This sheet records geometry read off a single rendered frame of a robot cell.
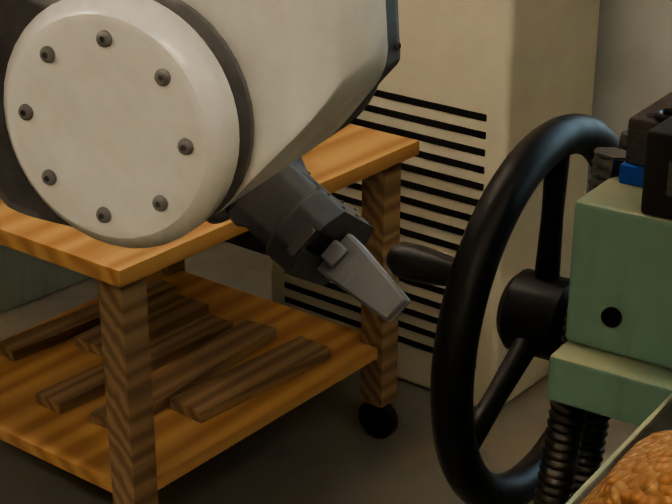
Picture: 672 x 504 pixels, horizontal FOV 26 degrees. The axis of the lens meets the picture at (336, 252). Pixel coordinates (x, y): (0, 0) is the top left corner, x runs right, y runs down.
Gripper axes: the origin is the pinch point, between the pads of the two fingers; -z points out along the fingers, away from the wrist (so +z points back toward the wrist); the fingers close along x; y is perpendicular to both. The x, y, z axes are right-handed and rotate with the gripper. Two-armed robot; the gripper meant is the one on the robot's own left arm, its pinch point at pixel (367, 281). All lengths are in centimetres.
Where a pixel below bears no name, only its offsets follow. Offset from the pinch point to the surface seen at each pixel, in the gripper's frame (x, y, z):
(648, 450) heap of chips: 29.0, 5.4, -20.9
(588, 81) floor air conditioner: -155, 38, 29
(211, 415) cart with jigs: -113, -40, 29
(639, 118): 10.8, 18.5, -8.0
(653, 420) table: 21.3, 6.3, -20.1
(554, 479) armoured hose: -0.5, -1.3, -17.8
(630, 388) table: 10.7, 6.5, -17.9
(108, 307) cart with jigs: -81, -32, 41
